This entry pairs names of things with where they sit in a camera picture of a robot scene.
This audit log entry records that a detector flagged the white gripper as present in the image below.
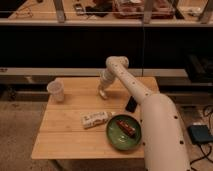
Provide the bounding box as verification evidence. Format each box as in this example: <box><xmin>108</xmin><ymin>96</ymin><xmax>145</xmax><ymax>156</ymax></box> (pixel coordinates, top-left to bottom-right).
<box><xmin>98</xmin><ymin>69</ymin><xmax>115</xmax><ymax>91</ymax></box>

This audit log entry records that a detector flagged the black rectangular block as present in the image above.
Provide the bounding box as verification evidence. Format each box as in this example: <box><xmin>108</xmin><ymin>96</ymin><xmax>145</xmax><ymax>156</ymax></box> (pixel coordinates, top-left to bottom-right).
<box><xmin>125</xmin><ymin>97</ymin><xmax>137</xmax><ymax>113</ymax></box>

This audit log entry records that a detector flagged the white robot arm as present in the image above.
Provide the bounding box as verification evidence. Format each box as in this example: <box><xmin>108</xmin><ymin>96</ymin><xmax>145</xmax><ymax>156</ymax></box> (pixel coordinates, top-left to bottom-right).
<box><xmin>98</xmin><ymin>56</ymin><xmax>191</xmax><ymax>171</ymax></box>

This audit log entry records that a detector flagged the white snack package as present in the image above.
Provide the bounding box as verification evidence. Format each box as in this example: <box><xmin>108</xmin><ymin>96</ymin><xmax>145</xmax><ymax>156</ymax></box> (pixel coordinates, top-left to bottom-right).
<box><xmin>81</xmin><ymin>111</ymin><xmax>112</xmax><ymax>129</ymax></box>

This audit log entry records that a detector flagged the green plate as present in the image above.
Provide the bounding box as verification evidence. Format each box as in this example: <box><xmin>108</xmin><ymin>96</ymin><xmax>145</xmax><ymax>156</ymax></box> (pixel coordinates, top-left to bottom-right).
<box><xmin>106</xmin><ymin>114</ymin><xmax>142</xmax><ymax>151</ymax></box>

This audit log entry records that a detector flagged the red-brown snack bar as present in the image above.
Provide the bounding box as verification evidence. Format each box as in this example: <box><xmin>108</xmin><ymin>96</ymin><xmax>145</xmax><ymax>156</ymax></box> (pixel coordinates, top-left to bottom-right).
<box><xmin>116</xmin><ymin>120</ymin><xmax>136</xmax><ymax>137</ymax></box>

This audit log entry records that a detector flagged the wooden table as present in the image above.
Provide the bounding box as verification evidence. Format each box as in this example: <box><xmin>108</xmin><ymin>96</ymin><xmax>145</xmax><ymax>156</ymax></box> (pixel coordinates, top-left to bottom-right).
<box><xmin>31</xmin><ymin>76</ymin><xmax>160</xmax><ymax>160</ymax></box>

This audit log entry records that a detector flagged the tray with items on shelf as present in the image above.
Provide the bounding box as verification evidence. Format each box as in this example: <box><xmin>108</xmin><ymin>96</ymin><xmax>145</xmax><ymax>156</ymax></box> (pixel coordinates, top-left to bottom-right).
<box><xmin>112</xmin><ymin>0</ymin><xmax>175</xmax><ymax>19</ymax></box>

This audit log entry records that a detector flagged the dark device on shelf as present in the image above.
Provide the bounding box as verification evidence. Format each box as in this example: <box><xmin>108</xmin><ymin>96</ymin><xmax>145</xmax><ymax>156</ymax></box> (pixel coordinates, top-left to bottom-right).
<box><xmin>73</xmin><ymin>3</ymin><xmax>85</xmax><ymax>16</ymax></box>

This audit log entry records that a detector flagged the blue box on floor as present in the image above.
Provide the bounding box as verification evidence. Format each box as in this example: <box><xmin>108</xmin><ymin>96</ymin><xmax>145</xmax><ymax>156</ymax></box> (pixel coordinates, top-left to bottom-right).
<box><xmin>187</xmin><ymin>125</ymin><xmax>213</xmax><ymax>144</ymax></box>

